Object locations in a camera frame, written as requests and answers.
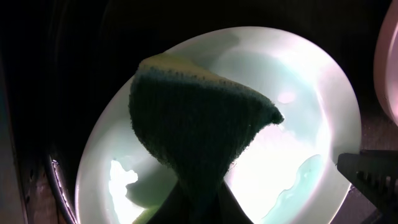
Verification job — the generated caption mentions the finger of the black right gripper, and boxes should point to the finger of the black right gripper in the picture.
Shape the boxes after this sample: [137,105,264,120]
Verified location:
[336,150,397,224]

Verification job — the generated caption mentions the mint plate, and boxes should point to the mint plate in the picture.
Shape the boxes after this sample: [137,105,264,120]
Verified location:
[75,27,361,223]

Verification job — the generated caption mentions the white pinkish plate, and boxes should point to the white pinkish plate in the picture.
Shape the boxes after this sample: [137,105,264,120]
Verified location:
[373,0,397,123]

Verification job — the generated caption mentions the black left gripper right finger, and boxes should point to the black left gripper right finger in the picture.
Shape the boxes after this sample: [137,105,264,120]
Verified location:
[215,182,252,224]

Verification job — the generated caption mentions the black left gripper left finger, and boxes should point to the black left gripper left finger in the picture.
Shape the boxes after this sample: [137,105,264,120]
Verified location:
[147,182,187,224]

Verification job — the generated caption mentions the green scrub sponge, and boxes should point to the green scrub sponge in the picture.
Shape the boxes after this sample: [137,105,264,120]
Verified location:
[128,52,285,224]

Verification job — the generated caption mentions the black round tray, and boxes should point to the black round tray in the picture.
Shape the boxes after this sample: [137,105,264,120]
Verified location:
[1,0,397,223]

